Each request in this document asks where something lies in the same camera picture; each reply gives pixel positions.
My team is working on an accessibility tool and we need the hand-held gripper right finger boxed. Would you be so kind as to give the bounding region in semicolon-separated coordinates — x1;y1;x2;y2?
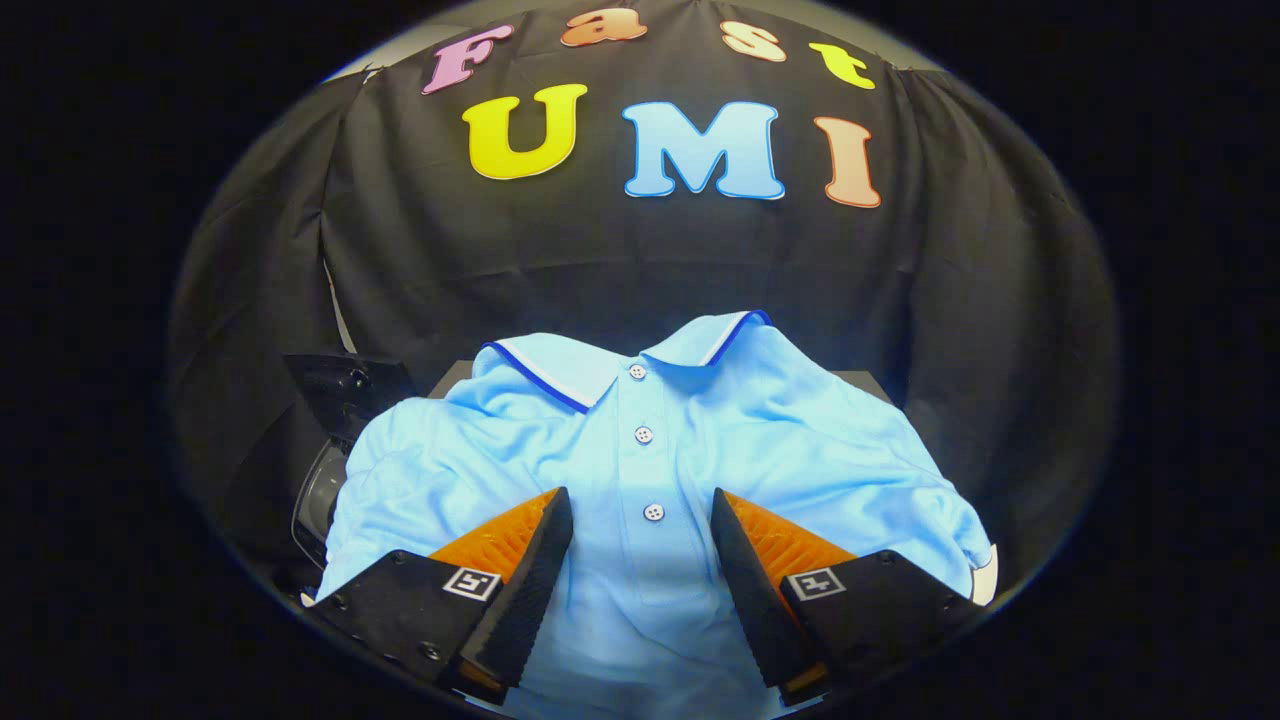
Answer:
712;488;986;707

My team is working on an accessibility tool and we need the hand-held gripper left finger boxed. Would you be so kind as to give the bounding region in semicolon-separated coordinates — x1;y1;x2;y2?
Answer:
305;487;574;703

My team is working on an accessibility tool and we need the light blue polo shirt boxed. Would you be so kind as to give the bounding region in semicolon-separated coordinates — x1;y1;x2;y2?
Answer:
315;310;1001;720

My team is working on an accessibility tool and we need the black backdrop cloth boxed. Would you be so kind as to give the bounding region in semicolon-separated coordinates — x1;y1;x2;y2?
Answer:
168;0;1119;601

